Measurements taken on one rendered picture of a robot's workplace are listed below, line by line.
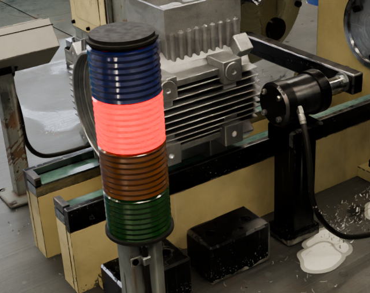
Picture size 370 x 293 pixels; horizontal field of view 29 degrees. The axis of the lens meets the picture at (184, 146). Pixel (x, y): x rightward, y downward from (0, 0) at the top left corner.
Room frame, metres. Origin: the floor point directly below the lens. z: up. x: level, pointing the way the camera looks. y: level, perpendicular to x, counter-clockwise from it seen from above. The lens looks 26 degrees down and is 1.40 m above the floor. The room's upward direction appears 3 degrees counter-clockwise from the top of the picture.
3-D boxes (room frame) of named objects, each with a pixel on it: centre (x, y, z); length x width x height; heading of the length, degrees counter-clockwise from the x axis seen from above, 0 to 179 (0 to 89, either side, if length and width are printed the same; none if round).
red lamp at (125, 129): (0.57, 0.05, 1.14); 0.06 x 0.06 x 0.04
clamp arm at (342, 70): (1.03, -0.17, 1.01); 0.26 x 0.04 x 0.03; 32
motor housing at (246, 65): (0.94, 0.03, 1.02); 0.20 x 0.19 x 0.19; 122
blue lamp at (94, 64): (0.57, 0.05, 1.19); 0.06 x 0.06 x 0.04
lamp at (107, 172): (0.57, 0.05, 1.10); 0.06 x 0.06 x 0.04
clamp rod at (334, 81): (0.92, -0.19, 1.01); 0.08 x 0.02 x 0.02; 122
